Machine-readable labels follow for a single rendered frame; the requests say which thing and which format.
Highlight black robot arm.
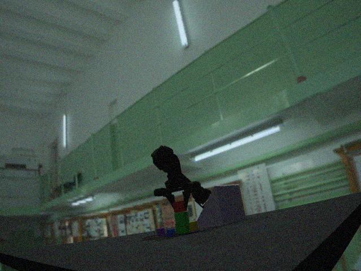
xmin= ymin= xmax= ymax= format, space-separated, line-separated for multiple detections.
xmin=151 ymin=145 xmax=211 ymax=208

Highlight red block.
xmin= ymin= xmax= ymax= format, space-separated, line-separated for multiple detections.
xmin=173 ymin=200 xmax=187 ymax=213

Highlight blue block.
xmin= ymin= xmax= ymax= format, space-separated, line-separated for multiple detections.
xmin=167 ymin=229 xmax=175 ymax=237

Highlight yellow block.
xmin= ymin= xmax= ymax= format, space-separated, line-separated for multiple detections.
xmin=189 ymin=221 xmax=198 ymax=231

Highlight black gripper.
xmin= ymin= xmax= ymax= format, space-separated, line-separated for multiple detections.
xmin=154 ymin=171 xmax=201 ymax=209

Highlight purple block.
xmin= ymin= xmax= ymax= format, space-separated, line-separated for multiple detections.
xmin=157 ymin=228 xmax=165 ymax=237

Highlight green block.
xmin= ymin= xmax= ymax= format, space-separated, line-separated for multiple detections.
xmin=175 ymin=222 xmax=190 ymax=234
xmin=174 ymin=212 xmax=190 ymax=224

